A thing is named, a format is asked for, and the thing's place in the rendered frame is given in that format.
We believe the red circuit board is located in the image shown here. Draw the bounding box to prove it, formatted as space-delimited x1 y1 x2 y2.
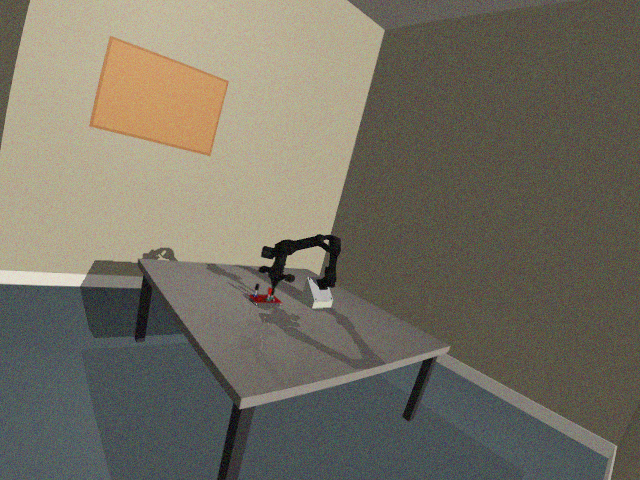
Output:
248 284 282 305

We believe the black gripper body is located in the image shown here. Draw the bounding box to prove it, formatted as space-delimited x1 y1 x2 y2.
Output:
258 261 295 283

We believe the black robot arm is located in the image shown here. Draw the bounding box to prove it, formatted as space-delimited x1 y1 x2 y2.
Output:
261 234 341 290

